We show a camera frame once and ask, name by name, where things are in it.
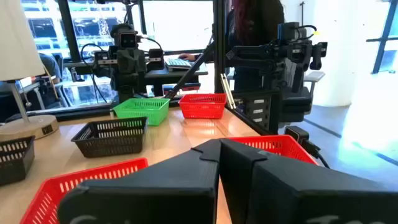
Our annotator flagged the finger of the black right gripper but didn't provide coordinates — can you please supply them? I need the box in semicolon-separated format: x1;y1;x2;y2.
116;51;132;94
131;51;147;94

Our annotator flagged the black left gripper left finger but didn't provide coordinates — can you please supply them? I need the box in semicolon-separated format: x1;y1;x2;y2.
57;138;222;224

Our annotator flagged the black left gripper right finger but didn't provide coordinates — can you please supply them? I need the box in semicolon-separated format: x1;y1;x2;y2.
220;138;398;224

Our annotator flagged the green plastic slotted basket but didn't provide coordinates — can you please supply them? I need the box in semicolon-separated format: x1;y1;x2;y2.
112;98;171;127

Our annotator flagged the red plastic slotted basket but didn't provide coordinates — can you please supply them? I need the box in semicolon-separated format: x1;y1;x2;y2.
178;93;228;120
20;157;149;224
226;134;318;166

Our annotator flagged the black plastic slotted basket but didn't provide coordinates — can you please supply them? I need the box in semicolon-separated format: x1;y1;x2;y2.
0;136;35;187
70;116;149;158

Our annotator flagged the black office desk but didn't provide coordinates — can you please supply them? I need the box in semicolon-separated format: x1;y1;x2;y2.
144;67;209;97

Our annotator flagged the light computer keyboard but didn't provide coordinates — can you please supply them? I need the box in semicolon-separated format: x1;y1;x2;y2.
164;57;193;72

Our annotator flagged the person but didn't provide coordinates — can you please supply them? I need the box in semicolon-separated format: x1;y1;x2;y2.
37;52;63;108
178;0;285;93

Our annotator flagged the white shade table lamp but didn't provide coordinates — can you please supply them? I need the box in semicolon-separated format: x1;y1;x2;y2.
0;0;59;141

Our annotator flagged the thin white rod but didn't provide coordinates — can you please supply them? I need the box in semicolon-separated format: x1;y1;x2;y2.
223;73;237;110
220;73;233;110

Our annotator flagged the black office chair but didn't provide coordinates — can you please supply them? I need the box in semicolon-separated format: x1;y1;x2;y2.
279;70;326;125

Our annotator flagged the black labelled drawer cabinet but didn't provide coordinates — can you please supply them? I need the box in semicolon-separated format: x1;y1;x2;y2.
232;91;282;133

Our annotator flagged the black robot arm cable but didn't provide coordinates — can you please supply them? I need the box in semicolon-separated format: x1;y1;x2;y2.
80;42;109;104

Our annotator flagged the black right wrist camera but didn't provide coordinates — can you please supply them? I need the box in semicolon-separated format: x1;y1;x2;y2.
109;23;139;50

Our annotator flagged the black camera cable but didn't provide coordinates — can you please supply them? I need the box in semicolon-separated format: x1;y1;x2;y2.
306;144;331;169

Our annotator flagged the black aluminium table frame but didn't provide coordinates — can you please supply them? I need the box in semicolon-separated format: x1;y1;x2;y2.
4;95;282;136

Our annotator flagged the black diagonal frame brace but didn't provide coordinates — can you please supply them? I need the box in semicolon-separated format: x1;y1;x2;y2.
164;42;216;99

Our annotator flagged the black table-level camera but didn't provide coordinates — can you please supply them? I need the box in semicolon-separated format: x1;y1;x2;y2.
284;125;312;156

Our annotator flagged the black vertical frame post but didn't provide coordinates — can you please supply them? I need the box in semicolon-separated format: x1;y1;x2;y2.
213;0;226;94

